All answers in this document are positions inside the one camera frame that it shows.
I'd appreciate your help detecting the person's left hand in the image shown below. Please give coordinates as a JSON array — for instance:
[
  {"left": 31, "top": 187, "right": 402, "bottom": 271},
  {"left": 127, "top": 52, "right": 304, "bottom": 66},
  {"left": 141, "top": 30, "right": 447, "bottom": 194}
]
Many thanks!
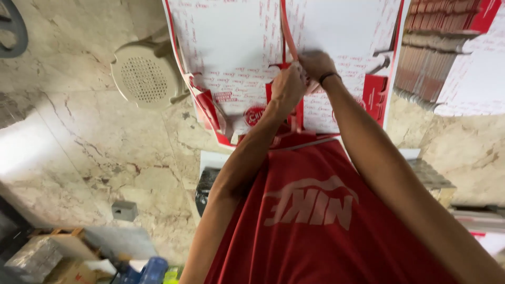
[{"left": 270, "top": 63, "right": 308, "bottom": 119}]

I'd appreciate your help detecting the person's right hand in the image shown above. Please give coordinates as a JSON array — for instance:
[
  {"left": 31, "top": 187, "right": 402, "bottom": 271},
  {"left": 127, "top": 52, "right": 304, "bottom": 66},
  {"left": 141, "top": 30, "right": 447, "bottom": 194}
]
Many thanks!
[{"left": 298, "top": 50, "right": 338, "bottom": 86}]

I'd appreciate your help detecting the red white carton blank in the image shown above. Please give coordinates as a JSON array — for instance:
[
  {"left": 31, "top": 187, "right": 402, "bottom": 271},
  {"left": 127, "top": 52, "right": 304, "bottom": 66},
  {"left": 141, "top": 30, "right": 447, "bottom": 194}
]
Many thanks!
[{"left": 265, "top": 0, "right": 321, "bottom": 135}]

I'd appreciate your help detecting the black wristband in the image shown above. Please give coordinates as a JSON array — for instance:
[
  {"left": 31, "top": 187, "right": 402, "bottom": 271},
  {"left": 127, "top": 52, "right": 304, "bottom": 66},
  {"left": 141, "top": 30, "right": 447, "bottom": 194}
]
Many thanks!
[{"left": 318, "top": 72, "right": 342, "bottom": 86}]

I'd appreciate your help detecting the white work board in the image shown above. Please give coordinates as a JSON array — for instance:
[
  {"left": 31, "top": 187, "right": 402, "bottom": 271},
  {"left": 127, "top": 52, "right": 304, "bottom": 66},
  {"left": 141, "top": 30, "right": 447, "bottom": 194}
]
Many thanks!
[{"left": 198, "top": 148, "right": 422, "bottom": 176}]

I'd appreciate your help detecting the stack of folded carton blanks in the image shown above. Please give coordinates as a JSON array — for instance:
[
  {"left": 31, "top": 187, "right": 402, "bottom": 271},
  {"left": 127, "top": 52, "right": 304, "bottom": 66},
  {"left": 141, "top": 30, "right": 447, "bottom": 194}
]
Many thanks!
[{"left": 394, "top": 0, "right": 505, "bottom": 117}]

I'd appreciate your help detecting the black shiny object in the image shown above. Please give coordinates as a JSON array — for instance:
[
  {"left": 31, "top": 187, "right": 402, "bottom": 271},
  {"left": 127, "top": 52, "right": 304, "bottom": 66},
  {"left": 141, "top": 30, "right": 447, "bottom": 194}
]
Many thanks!
[{"left": 195, "top": 167, "right": 222, "bottom": 217}]

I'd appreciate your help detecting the beige plastic stool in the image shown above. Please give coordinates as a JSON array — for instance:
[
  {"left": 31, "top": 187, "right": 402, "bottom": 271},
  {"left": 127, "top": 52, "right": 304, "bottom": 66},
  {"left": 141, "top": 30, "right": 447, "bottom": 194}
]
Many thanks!
[{"left": 110, "top": 27, "right": 191, "bottom": 111}]

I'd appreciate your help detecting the red printed shirt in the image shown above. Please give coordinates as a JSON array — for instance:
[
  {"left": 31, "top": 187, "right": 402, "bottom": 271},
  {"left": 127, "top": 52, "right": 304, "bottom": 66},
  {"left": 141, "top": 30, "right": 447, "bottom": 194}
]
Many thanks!
[{"left": 204, "top": 132, "right": 460, "bottom": 284}]

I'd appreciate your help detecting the grey stone slab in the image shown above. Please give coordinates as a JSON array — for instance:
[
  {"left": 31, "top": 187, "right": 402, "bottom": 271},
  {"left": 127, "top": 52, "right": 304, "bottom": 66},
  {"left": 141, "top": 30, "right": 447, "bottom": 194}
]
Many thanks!
[{"left": 407, "top": 158, "right": 457, "bottom": 191}]

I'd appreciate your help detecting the small grey block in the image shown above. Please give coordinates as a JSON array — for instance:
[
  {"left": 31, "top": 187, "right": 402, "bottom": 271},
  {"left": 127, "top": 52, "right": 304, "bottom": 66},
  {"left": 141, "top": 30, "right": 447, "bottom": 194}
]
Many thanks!
[{"left": 112, "top": 200, "right": 139, "bottom": 222}]

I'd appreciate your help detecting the yellow green packet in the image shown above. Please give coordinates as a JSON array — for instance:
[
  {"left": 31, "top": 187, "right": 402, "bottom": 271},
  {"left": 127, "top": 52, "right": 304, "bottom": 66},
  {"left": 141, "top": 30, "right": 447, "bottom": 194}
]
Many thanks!
[{"left": 163, "top": 266, "right": 183, "bottom": 284}]

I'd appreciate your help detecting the heap of sheets and boards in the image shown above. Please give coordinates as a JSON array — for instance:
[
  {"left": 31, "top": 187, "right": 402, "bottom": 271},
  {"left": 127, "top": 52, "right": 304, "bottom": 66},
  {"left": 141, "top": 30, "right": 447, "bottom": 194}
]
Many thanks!
[{"left": 450, "top": 204, "right": 505, "bottom": 261}]

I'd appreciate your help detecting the blue plastic container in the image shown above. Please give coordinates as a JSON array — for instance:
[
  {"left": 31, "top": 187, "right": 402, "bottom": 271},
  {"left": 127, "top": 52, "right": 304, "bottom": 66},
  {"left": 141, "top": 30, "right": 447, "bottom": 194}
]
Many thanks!
[{"left": 118, "top": 256, "right": 169, "bottom": 284}]

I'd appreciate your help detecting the dark grey wheel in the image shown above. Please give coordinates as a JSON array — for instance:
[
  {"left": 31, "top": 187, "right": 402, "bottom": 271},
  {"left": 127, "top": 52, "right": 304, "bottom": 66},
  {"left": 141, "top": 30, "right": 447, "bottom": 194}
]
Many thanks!
[{"left": 0, "top": 0, "right": 29, "bottom": 59}]

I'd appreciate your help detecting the brown cardboard carton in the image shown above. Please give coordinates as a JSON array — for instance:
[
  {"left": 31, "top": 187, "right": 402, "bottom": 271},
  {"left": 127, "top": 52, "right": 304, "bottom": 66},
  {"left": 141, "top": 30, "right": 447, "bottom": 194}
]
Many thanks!
[{"left": 4, "top": 227, "right": 100, "bottom": 284}]

